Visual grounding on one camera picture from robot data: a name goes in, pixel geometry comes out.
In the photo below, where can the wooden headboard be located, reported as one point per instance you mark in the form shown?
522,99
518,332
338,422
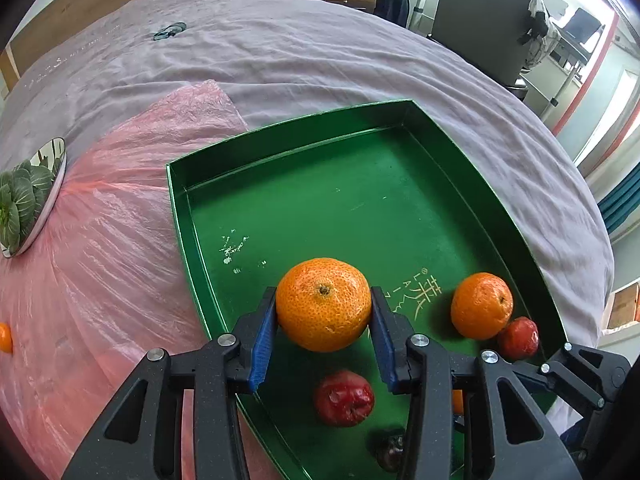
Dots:
75,5

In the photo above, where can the dark plum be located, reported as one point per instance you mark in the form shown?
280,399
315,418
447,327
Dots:
390,455

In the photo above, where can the pink plastic sheet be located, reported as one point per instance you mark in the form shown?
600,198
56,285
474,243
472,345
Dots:
100,260

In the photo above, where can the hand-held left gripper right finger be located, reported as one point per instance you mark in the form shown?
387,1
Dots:
385,347

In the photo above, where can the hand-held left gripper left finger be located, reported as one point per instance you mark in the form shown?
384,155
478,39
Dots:
265,347

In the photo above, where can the dark monitor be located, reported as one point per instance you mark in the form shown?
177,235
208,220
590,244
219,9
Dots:
584,25

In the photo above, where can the white plate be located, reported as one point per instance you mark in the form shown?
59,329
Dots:
48,152

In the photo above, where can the teal curtain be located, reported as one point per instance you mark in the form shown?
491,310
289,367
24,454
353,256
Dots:
620,200

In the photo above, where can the large orange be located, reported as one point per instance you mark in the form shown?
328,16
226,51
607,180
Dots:
322,303

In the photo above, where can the grey office chair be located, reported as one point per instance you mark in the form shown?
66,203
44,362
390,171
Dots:
475,15

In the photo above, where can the dark blue bag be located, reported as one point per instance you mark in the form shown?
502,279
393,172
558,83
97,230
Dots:
392,2

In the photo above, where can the grey garment on chair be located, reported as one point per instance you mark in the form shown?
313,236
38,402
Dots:
542,30

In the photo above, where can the bok choy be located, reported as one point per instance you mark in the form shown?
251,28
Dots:
20,205

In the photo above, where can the cardboard box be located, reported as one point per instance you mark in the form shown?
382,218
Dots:
627,307

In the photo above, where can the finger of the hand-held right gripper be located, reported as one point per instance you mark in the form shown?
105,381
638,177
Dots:
580,375

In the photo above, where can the small black item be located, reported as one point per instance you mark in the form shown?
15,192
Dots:
170,31

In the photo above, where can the green tray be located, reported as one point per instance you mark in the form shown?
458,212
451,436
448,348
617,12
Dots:
350,200

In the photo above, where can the red fruit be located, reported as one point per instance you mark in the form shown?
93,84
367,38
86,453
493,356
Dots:
518,338
344,398

